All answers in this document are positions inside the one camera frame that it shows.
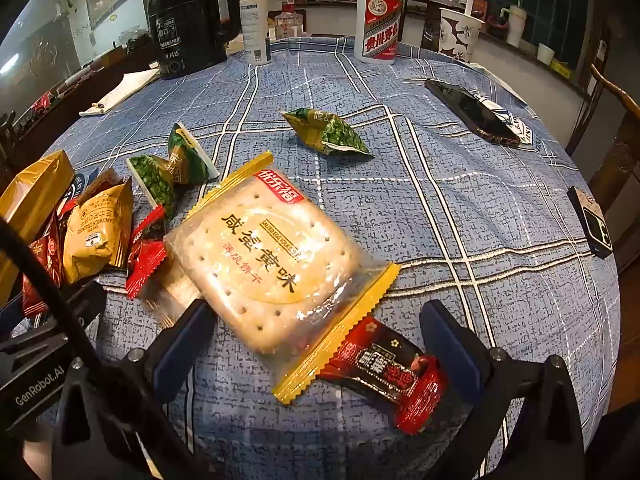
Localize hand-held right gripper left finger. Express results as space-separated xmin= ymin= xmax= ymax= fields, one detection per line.
xmin=52 ymin=299 xmax=218 ymax=480

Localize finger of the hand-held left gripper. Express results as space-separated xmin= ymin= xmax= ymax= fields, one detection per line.
xmin=47 ymin=281 xmax=108 ymax=341

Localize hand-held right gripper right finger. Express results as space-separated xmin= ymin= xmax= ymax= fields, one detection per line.
xmin=419 ymin=300 xmax=586 ymax=480

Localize dark red candy packet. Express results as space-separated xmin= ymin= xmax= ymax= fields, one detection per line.
xmin=317 ymin=315 xmax=448 ymax=436

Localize gold snack packet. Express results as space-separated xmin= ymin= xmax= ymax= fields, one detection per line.
xmin=62 ymin=176 xmax=135 ymax=285

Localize clear yellow-edged cracker packet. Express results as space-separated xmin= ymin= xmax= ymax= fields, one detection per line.
xmin=140 ymin=151 xmax=402 ymax=406

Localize gold cardboard box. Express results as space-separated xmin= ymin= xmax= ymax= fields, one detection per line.
xmin=0 ymin=150 xmax=76 ymax=306

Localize small red snack packet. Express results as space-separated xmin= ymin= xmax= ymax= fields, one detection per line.
xmin=125 ymin=240 xmax=168 ymax=301

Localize blue plaid tablecloth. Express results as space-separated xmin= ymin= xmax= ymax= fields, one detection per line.
xmin=10 ymin=35 xmax=622 ymax=480

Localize green snack packet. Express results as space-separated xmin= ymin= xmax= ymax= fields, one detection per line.
xmin=167 ymin=122 xmax=221 ymax=186
xmin=126 ymin=154 xmax=177 ymax=221
xmin=280 ymin=107 xmax=373 ymax=159

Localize dark wooden sideboard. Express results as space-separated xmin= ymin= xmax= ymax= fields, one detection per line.
xmin=0 ymin=42 xmax=166 ymax=163

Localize white notepad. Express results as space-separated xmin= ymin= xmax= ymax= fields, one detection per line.
xmin=79 ymin=69 xmax=161 ymax=117

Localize black smartphone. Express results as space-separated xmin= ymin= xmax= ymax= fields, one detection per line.
xmin=425 ymin=79 xmax=521 ymax=147

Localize black electric kettle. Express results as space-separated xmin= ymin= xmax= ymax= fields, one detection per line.
xmin=146 ymin=0 xmax=242 ymax=80

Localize floral paper cup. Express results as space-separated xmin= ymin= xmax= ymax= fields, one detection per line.
xmin=438 ymin=7 xmax=485 ymax=63

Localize white liquor bottle red label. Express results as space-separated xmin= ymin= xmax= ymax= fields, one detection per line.
xmin=355 ymin=0 xmax=404 ymax=65

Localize white spray bottle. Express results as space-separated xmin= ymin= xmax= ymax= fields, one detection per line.
xmin=240 ymin=0 xmax=272 ymax=66

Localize white tumbler with straw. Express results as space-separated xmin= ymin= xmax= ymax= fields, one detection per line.
xmin=501 ymin=0 xmax=529 ymax=49

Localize dark wooden chair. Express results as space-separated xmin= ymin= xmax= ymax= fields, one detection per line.
xmin=399 ymin=0 xmax=467 ymax=53

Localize clear bottle with red cap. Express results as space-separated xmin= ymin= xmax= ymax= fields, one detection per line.
xmin=274 ymin=0 xmax=305 ymax=40

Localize black cable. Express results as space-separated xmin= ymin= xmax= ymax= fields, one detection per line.
xmin=0 ymin=217 xmax=203 ymax=480

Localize smartphone with camera bump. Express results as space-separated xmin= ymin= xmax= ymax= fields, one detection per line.
xmin=566 ymin=186 xmax=614 ymax=259

